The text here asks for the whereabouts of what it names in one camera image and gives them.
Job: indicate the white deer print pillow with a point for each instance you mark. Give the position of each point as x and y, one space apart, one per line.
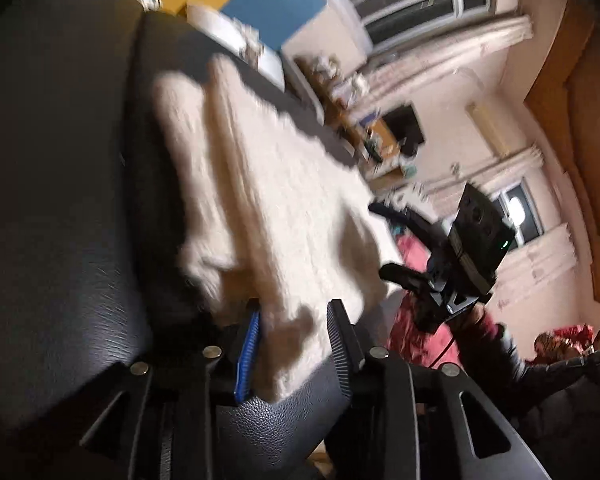
215 22

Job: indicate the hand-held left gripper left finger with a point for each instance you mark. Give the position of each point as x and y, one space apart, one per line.
247 355

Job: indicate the black flat screen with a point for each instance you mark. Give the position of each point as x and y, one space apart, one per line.
405 127

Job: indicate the white knit sweater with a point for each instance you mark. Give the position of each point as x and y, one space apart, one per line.
280 210

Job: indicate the wall air conditioner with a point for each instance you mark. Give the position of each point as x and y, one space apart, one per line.
485 125

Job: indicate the pink ruffled bedspread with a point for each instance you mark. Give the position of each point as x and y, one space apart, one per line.
410 320

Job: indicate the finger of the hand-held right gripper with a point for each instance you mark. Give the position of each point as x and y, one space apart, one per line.
407 277
405 216

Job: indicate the person's right forearm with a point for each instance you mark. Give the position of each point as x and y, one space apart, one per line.
520 365

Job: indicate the wooden desk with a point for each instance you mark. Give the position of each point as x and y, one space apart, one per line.
340 115

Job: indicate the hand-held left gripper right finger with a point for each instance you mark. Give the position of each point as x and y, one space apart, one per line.
337 350

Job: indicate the small window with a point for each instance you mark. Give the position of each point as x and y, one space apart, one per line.
525 215

